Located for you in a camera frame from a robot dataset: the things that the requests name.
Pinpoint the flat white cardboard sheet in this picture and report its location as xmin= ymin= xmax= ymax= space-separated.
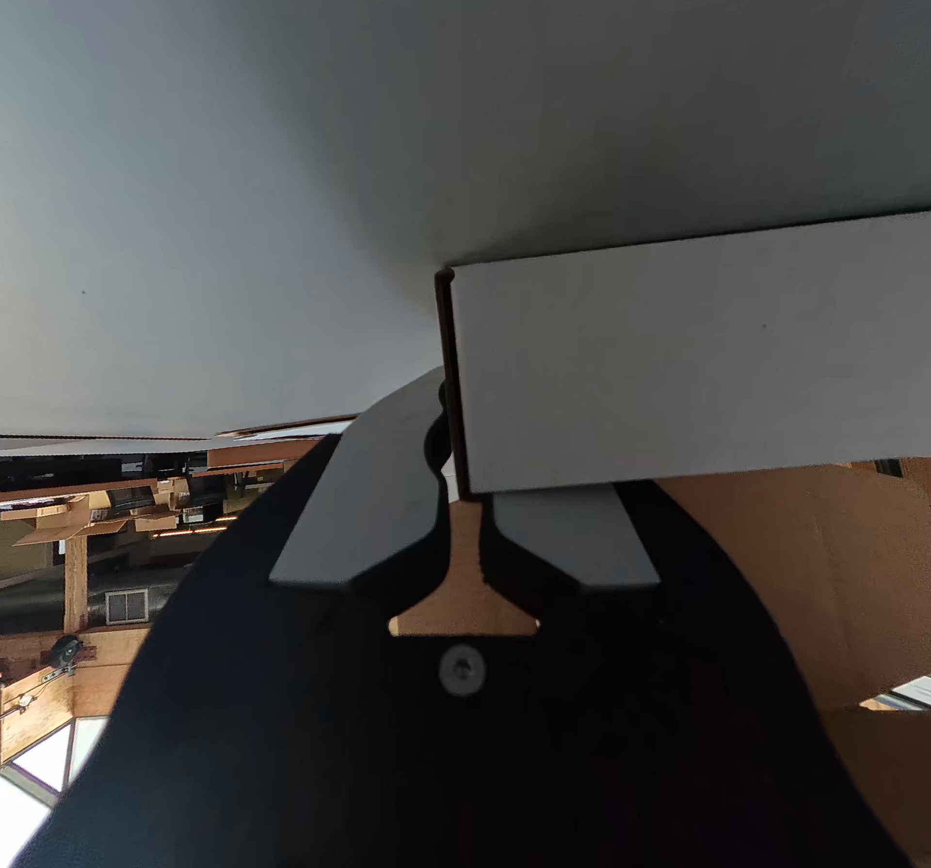
xmin=0 ymin=413 xmax=361 ymax=458

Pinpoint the white mailer box brown inside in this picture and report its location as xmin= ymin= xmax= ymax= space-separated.
xmin=389 ymin=210 xmax=931 ymax=868

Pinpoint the wooden post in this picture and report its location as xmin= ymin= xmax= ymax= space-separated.
xmin=63 ymin=534 xmax=91 ymax=635

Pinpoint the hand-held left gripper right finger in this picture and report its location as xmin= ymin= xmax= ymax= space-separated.
xmin=479 ymin=483 xmax=663 ymax=619

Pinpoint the open brown cardboard box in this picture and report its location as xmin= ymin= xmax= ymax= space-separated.
xmin=0 ymin=493 xmax=96 ymax=548

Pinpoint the skylight window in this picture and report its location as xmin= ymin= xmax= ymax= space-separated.
xmin=0 ymin=715 xmax=110 ymax=868

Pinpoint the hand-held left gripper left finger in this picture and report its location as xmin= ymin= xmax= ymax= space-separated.
xmin=268 ymin=365 xmax=452 ymax=619

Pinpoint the white vent grille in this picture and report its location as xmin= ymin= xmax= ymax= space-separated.
xmin=105 ymin=589 xmax=151 ymax=626

